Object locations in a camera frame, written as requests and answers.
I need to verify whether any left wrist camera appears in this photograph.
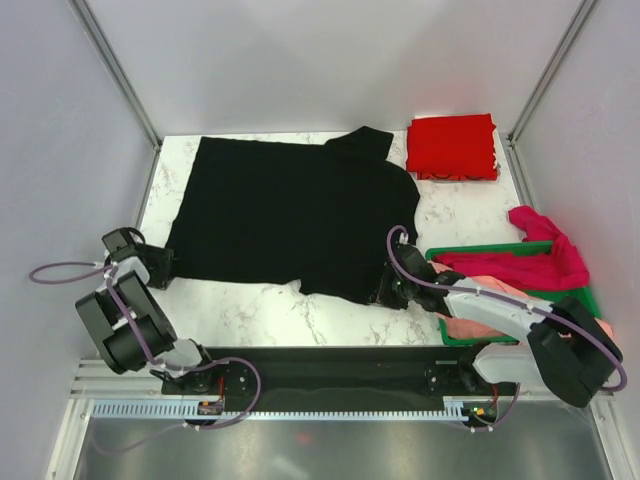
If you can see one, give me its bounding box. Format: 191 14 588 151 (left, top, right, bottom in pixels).
101 226 146 264

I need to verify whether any salmon pink t-shirt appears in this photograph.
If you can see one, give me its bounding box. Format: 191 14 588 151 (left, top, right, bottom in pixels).
429 255 615 340

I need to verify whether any left aluminium frame post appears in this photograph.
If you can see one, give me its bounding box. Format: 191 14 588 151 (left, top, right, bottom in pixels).
68 0 162 152

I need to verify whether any black t-shirt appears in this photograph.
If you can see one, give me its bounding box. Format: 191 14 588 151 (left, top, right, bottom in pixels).
166 127 420 304

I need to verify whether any magenta t-shirt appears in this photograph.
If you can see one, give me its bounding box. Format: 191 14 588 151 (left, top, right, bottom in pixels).
434 206 590 291

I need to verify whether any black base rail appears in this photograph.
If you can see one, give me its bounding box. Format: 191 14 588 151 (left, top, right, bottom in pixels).
193 346 515 411

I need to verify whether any folded red t-shirt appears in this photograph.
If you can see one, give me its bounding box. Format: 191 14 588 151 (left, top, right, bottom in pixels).
404 113 500 182

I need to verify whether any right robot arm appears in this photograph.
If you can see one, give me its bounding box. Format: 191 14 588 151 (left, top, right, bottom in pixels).
382 241 628 408

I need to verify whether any right aluminium frame post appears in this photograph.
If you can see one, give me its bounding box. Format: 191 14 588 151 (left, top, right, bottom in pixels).
506 0 600 148

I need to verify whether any white slotted cable duct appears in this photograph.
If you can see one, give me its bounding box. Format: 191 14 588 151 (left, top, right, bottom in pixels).
90 396 480 422

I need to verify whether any green plastic bin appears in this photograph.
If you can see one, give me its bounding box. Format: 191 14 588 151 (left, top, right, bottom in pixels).
425 241 601 346

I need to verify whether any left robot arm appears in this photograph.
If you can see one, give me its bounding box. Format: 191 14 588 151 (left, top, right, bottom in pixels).
75 243 220 395

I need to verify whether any aluminium frame post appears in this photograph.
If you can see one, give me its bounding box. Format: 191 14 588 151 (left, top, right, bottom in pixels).
68 0 162 152
506 0 600 148

